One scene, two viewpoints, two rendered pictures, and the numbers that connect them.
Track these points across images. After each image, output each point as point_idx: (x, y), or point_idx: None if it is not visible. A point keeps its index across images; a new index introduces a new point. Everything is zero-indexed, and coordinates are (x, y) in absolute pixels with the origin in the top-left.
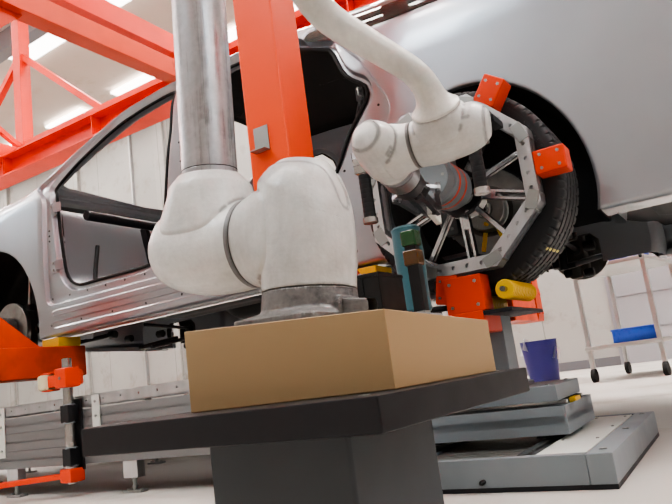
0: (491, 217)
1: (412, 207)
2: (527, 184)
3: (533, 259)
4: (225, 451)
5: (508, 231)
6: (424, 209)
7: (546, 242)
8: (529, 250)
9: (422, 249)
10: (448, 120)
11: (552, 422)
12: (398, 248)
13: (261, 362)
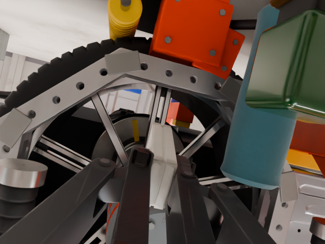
0: (110, 140)
1: (230, 233)
2: (9, 156)
3: (75, 49)
4: None
5: (76, 94)
6: (176, 192)
7: (45, 64)
8: (73, 63)
9: (232, 124)
10: None
11: None
12: (281, 143)
13: None
